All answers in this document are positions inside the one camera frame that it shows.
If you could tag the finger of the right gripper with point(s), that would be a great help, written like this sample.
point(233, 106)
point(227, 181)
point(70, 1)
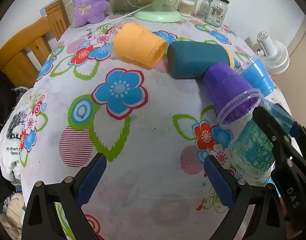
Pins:
point(298, 132)
point(289, 174)

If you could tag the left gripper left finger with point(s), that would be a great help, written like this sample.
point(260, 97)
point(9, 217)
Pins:
point(41, 220)

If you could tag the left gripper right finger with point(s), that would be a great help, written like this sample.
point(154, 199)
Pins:
point(267, 221)

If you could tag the teal scribbled clear cup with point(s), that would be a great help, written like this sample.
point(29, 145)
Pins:
point(252, 152)

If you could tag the purple plastic cup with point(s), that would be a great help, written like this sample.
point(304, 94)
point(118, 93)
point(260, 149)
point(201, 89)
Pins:
point(232, 96)

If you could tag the blue plastic cup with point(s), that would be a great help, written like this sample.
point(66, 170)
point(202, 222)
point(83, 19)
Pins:
point(253, 74)

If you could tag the dark teal cup yellow rim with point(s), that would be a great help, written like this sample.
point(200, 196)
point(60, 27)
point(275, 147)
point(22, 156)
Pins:
point(189, 59)

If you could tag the orange plastic cup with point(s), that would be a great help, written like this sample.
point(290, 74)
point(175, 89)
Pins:
point(138, 44)

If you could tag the white fan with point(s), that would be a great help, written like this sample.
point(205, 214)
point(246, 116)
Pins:
point(274, 55)

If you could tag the white printed t-shirt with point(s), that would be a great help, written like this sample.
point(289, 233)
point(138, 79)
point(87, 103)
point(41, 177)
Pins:
point(20, 124)

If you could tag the floral tablecloth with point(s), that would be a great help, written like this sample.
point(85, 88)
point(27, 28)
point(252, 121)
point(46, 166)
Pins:
point(154, 130)

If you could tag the glass jar green lid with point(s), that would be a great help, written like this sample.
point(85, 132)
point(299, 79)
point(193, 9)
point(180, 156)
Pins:
point(214, 11)

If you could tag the wooden chair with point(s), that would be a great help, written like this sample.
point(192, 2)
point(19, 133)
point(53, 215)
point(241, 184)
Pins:
point(14, 61)

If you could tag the cotton swab container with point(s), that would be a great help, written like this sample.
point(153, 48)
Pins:
point(186, 7)

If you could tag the purple plush toy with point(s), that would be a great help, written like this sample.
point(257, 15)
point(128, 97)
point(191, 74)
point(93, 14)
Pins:
point(89, 11)

